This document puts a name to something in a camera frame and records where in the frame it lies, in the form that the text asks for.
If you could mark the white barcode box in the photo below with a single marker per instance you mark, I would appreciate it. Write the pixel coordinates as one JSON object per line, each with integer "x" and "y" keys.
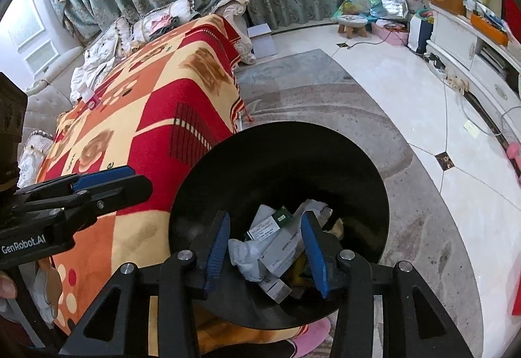
{"x": 264, "y": 225}

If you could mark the pink folded clothes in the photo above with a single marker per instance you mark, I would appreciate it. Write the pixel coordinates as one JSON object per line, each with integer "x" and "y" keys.
{"x": 160, "y": 21}

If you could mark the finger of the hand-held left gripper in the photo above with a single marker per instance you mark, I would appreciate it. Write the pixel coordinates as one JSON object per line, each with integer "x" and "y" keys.
{"x": 101, "y": 175}
{"x": 122, "y": 190}

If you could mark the pink plastic toy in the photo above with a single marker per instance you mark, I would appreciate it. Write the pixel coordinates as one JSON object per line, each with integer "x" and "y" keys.
{"x": 515, "y": 152}

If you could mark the white quilted bedding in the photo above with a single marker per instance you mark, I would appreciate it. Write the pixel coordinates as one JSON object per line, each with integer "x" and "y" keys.
{"x": 101, "y": 52}

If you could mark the grey rug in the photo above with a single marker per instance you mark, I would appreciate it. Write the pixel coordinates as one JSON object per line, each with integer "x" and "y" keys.
{"x": 386, "y": 146}

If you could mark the red orange patterned blanket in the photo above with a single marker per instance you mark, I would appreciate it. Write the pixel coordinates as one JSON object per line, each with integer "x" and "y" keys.
{"x": 163, "y": 97}

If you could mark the orange box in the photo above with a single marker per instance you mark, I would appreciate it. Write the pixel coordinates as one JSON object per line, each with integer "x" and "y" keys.
{"x": 488, "y": 26}

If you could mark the person's left hand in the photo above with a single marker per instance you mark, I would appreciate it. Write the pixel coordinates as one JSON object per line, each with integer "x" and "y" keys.
{"x": 6, "y": 286}

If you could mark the white shopping bag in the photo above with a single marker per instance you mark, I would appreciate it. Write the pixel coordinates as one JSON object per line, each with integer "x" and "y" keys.
{"x": 419, "y": 34}

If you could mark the pale yellow paper slip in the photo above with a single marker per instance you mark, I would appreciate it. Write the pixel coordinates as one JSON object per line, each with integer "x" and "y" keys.
{"x": 470, "y": 129}

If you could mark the beige sofa armrest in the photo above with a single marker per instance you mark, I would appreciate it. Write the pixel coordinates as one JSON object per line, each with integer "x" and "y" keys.
{"x": 234, "y": 10}

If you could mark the black trash bin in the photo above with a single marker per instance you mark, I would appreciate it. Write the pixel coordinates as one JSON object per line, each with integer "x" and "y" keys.
{"x": 285, "y": 162}

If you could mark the white bottle pink label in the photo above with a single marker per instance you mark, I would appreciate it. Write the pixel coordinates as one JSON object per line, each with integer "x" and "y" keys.
{"x": 91, "y": 99}

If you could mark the green colourful bag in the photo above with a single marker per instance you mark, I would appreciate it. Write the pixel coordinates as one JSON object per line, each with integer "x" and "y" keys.
{"x": 350, "y": 8}

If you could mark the small wooden stool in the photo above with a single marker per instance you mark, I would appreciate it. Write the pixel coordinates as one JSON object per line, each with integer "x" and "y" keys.
{"x": 352, "y": 22}

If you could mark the white television cabinet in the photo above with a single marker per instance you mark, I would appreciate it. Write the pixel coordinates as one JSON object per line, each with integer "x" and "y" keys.
{"x": 452, "y": 36}

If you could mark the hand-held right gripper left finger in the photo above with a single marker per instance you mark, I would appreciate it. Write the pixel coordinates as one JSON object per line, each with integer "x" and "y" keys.
{"x": 215, "y": 256}

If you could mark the pink flat box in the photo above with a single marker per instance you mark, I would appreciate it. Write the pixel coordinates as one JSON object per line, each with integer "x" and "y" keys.
{"x": 390, "y": 34}

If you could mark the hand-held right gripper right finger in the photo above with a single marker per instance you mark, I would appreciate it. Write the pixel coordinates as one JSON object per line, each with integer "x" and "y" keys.
{"x": 315, "y": 260}

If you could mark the white cardboard box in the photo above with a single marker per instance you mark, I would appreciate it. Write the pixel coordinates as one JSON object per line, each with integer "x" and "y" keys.
{"x": 260, "y": 38}

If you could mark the small green white box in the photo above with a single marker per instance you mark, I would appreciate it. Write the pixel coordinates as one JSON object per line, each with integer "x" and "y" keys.
{"x": 283, "y": 215}

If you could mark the white napkin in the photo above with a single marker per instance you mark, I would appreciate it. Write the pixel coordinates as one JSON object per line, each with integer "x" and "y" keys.
{"x": 313, "y": 211}

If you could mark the embroidered fringed cushion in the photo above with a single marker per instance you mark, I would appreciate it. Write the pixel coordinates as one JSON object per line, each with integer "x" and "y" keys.
{"x": 34, "y": 154}
{"x": 148, "y": 22}

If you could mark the grey tufted sofa back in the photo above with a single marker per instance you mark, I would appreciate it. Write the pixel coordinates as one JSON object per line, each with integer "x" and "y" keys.
{"x": 44, "y": 105}

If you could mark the small white grey box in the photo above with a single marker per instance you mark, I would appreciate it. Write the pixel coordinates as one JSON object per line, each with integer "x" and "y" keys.
{"x": 274, "y": 286}

